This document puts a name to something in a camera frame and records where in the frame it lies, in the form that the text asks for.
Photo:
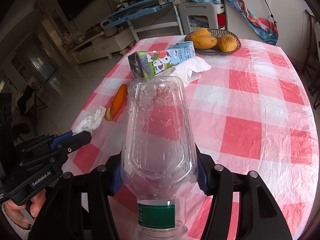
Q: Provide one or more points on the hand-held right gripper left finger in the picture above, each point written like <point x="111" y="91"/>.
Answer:
<point x="117" y="182"/>

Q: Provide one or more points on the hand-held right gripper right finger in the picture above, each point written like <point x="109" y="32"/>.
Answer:
<point x="203" y="182"/>

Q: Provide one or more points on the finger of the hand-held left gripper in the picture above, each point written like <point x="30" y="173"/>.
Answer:
<point x="80" y="140"/>
<point x="62" y="138"/>

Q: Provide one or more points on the small white tissue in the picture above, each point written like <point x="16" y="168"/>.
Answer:
<point x="91" y="120"/>

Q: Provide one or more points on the carrot piece with pale end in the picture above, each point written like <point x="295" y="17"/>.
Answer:
<point x="118" y="100"/>

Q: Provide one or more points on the clear plastic bottle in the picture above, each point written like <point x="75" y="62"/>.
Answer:
<point x="155" y="140"/>

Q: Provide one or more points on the large white tissue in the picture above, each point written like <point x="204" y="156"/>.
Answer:
<point x="192" y="67"/>

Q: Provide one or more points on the milk carton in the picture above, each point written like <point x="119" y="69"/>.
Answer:
<point x="162" y="58"/>

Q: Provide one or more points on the person's left hand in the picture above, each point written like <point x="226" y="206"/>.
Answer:
<point x="38" y="202"/>

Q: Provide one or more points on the black metal stand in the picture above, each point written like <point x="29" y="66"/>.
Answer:
<point x="32" y="102"/>

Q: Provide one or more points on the red checkered tablecloth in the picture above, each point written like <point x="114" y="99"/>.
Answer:
<point x="250" y="110"/>

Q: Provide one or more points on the cream television cabinet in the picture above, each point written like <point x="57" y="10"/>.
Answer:
<point x="100" y="46"/>

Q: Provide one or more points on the pink kettlebell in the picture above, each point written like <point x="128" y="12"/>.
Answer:
<point x="108" y="30"/>

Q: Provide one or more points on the woven basket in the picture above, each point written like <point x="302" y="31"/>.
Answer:
<point x="237" y="47"/>

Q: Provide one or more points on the round yellow mango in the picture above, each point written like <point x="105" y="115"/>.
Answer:
<point x="228" y="43"/>

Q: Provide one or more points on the blue study desk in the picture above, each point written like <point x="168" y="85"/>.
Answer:
<point x="147" y="7"/>

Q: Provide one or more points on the red container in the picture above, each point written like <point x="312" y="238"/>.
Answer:
<point x="221" y="21"/>

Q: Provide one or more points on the colourful printed bag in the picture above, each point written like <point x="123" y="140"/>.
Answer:
<point x="255" y="20"/>

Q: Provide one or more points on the white plastic stool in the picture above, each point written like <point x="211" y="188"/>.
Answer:
<point x="197" y="8"/>

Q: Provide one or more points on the white cabinet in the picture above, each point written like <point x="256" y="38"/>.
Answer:
<point x="290" y="5"/>

